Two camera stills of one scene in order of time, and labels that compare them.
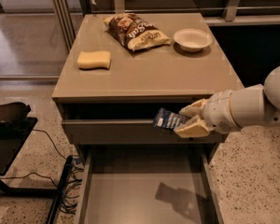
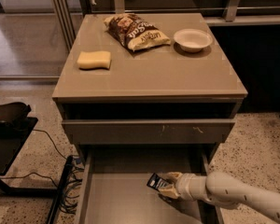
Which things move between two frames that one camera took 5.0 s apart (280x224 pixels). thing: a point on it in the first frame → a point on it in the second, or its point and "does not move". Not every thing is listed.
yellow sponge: x=93 y=60 does not move
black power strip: x=60 y=188 does not move
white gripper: x=217 y=110 → x=186 y=187
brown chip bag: x=135 y=33 does not move
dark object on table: x=11 y=113 does not move
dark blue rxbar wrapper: x=171 y=120 → x=157 y=182
